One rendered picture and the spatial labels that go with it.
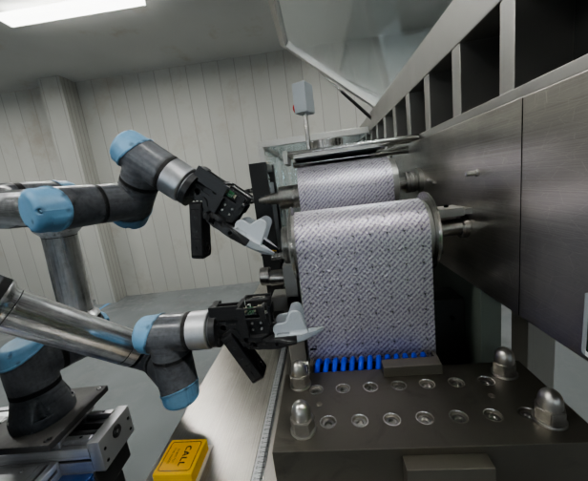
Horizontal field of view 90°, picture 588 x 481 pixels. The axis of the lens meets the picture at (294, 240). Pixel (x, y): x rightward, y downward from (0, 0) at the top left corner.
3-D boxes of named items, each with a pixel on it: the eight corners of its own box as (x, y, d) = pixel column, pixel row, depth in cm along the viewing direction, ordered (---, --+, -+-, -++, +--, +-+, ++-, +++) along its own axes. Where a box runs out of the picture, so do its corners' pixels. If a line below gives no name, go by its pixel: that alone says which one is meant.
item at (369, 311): (310, 364, 58) (299, 273, 55) (434, 356, 55) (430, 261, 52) (310, 365, 57) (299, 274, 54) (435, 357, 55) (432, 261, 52)
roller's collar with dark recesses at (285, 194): (283, 208, 87) (280, 186, 85) (303, 205, 86) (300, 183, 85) (280, 210, 80) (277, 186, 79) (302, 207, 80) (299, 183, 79)
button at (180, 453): (174, 449, 56) (171, 439, 56) (209, 449, 56) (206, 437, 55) (154, 487, 50) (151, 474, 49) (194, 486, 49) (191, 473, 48)
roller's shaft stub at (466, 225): (424, 239, 59) (423, 217, 58) (460, 235, 59) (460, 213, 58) (432, 243, 55) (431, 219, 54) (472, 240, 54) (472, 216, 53)
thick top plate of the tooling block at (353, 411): (289, 403, 55) (284, 373, 54) (517, 391, 51) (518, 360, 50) (278, 490, 40) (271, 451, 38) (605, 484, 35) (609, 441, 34)
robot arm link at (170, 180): (151, 192, 55) (172, 190, 63) (172, 205, 55) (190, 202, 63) (169, 156, 54) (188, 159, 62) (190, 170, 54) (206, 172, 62)
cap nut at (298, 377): (290, 378, 53) (287, 355, 52) (311, 376, 52) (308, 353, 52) (288, 392, 49) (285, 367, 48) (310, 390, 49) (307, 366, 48)
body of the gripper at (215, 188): (248, 200, 54) (192, 163, 54) (225, 239, 56) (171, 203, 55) (257, 198, 62) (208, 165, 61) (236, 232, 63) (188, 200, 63)
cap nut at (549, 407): (524, 409, 40) (525, 380, 39) (554, 407, 40) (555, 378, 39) (544, 431, 37) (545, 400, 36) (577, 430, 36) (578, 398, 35)
